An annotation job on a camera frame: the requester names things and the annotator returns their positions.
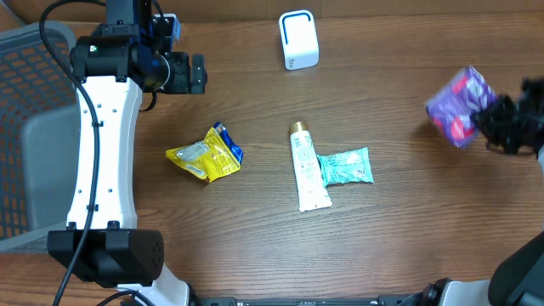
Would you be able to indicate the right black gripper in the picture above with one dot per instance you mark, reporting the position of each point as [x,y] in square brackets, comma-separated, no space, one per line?
[486,125]

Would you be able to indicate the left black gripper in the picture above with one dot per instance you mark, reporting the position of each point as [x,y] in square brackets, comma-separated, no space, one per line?
[186,83]

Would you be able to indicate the purple Carefree pad pack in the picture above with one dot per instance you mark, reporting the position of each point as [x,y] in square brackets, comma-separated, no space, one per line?
[450,109]

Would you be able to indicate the yellow blue snack packet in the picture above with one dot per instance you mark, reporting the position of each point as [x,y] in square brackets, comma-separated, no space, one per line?
[214,157]

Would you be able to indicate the teal wet wipes pack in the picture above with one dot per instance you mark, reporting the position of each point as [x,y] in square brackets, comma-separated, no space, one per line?
[346,167]

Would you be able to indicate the white tube with gold cap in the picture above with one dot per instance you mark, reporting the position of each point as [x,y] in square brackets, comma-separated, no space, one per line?
[312,194]

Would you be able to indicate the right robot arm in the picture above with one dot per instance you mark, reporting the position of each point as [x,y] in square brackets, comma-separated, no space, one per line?
[518,280]

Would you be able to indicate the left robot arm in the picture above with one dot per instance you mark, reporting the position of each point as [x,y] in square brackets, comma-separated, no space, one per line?
[128,56]

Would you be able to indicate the white barcode scanner stand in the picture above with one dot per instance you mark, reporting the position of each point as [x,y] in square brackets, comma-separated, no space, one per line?
[299,39]

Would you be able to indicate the grey plastic mesh basket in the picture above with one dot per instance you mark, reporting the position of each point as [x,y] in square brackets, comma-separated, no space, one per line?
[39,142]

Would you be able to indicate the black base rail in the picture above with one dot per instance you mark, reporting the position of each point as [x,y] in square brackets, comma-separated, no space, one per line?
[384,300]

